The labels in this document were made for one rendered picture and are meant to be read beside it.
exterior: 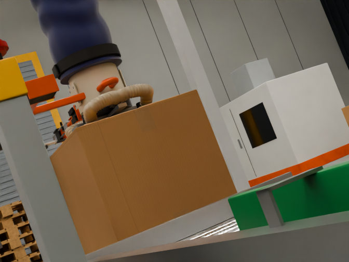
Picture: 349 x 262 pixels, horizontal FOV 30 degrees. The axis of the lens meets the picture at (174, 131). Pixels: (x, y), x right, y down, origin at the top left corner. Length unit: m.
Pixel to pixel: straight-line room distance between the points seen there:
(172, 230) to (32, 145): 0.76
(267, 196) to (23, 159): 0.47
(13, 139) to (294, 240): 0.56
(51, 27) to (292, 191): 1.43
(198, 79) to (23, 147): 4.38
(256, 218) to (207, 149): 0.95
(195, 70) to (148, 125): 3.57
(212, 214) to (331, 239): 1.18
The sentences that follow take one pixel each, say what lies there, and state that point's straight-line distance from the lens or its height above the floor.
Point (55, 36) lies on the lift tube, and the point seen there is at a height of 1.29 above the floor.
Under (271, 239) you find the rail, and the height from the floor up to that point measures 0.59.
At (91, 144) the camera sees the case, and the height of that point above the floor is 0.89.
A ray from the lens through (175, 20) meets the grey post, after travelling 5.56.
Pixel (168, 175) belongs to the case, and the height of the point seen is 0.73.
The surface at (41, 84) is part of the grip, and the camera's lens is 1.81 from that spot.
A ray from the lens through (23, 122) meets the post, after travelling 1.14.
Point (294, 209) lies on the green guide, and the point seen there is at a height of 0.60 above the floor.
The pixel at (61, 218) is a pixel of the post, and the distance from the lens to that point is 1.12.
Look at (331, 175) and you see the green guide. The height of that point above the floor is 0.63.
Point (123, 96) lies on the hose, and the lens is 2.02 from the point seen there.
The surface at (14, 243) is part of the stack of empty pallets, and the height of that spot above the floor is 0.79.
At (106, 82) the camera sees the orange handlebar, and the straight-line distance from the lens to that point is 2.05.
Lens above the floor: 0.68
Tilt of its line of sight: 5 degrees up
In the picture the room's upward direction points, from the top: 21 degrees counter-clockwise
